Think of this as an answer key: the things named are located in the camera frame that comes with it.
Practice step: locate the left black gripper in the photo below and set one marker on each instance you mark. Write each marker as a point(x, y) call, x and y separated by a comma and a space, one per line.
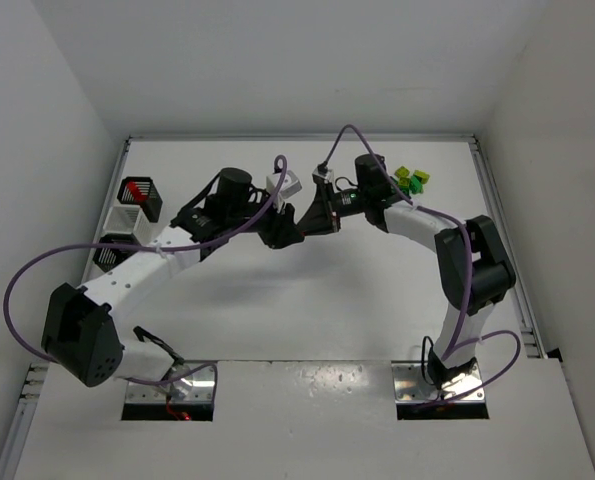
point(269, 230)

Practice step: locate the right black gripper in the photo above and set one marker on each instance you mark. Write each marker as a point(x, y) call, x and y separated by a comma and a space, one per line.
point(333, 212)

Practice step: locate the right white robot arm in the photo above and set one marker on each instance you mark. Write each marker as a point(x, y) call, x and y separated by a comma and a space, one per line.
point(474, 267)

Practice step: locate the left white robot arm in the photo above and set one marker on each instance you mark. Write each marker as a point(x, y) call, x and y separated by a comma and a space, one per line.
point(81, 328)

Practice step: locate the yellow-green lego brick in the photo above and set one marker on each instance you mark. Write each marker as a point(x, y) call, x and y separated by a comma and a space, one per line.
point(402, 175)

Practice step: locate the green lego brick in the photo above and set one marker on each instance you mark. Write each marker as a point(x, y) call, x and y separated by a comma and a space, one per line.
point(417, 181)

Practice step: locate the black slotted container far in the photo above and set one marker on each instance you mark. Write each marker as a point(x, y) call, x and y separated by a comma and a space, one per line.
point(141, 191)

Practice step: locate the black slotted container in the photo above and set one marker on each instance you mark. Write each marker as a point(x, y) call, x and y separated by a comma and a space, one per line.
point(107, 258)
point(141, 191)

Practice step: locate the white slotted container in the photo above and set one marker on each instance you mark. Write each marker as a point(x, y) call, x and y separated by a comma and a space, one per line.
point(128, 220)

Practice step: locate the black slotted container near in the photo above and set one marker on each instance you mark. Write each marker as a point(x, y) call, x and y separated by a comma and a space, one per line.
point(107, 258)

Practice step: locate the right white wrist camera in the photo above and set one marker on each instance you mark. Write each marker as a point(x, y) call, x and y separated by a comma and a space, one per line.
point(323, 175)

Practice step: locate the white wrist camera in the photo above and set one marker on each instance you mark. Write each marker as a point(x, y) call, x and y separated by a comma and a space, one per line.
point(287, 186)
point(323, 175)

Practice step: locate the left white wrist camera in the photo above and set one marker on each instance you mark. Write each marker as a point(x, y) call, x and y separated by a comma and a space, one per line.
point(287, 186)

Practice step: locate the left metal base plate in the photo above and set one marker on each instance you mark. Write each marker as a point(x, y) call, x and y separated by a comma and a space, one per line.
point(197, 387)

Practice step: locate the metal base plate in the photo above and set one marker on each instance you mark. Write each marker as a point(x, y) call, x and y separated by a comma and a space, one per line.
point(197, 387)
point(411, 388)

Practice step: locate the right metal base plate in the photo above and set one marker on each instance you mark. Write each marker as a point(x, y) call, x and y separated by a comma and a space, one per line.
point(411, 388)

